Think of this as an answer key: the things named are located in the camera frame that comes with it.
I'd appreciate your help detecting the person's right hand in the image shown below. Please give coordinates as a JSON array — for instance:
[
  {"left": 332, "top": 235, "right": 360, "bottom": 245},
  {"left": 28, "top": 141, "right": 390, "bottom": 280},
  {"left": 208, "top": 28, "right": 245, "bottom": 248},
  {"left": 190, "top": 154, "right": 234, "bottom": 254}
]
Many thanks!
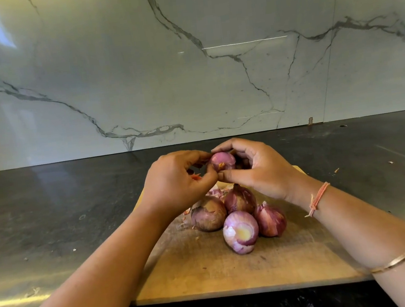
[{"left": 210, "top": 128, "right": 320, "bottom": 213}]

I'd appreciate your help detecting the person's left hand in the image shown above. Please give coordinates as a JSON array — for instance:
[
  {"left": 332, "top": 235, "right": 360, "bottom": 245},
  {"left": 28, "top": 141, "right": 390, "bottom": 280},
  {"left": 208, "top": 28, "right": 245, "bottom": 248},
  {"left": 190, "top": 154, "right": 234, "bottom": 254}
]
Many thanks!
[{"left": 135, "top": 146, "right": 223, "bottom": 226}]

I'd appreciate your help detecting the pile of onion peels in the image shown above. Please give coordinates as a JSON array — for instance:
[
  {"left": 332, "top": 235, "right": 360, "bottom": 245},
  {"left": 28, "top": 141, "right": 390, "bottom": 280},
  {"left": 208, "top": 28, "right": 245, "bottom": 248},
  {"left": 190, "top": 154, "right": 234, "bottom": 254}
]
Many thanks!
[{"left": 181, "top": 181, "right": 233, "bottom": 217}]

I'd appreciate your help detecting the brownish red onion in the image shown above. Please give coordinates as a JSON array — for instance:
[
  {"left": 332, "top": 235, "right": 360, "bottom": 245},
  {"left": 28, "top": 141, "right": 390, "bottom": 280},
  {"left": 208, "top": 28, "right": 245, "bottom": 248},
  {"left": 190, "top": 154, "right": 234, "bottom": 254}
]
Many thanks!
[{"left": 188, "top": 193, "right": 231, "bottom": 235}]

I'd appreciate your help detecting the small red onion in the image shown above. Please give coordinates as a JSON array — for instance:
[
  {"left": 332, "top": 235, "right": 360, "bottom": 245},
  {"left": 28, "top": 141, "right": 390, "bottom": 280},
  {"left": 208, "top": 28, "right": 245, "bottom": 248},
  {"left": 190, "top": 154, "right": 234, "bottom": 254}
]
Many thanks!
[{"left": 210, "top": 149, "right": 239, "bottom": 173}]

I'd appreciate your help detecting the red onion with pale patch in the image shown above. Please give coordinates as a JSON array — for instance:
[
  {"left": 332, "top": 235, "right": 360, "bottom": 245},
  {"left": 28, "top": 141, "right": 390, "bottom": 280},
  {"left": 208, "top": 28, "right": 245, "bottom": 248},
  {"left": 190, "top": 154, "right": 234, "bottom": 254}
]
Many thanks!
[{"left": 220, "top": 208, "right": 263, "bottom": 257}]

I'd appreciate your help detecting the person's right forearm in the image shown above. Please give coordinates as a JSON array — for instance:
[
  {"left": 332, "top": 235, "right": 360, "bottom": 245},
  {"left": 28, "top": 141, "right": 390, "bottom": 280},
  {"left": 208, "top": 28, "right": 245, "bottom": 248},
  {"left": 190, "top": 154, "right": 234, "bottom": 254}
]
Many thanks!
[{"left": 295, "top": 172, "right": 405, "bottom": 307}]

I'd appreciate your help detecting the person's left forearm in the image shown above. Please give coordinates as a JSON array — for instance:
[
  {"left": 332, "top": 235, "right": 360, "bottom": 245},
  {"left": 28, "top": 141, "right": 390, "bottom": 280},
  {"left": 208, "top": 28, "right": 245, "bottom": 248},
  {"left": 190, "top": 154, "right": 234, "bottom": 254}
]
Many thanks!
[{"left": 11, "top": 207, "right": 185, "bottom": 307}]

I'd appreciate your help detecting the wooden cutting board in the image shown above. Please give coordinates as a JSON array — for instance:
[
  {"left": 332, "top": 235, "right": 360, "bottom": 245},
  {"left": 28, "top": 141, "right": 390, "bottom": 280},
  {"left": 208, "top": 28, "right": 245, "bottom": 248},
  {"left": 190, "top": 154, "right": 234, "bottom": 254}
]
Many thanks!
[{"left": 120, "top": 158, "right": 374, "bottom": 307}]

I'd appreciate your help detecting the gold bangle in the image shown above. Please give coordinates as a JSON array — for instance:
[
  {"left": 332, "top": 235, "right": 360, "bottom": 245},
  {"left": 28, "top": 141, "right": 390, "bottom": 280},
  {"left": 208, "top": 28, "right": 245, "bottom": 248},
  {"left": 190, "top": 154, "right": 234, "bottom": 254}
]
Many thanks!
[{"left": 366, "top": 230, "right": 405, "bottom": 275}]

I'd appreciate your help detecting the orange thread bracelet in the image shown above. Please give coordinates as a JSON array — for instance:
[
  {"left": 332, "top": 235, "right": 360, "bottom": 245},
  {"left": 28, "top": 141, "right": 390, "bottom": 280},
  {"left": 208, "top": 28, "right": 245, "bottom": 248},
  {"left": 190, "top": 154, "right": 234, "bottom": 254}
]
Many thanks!
[{"left": 301, "top": 181, "right": 335, "bottom": 219}]

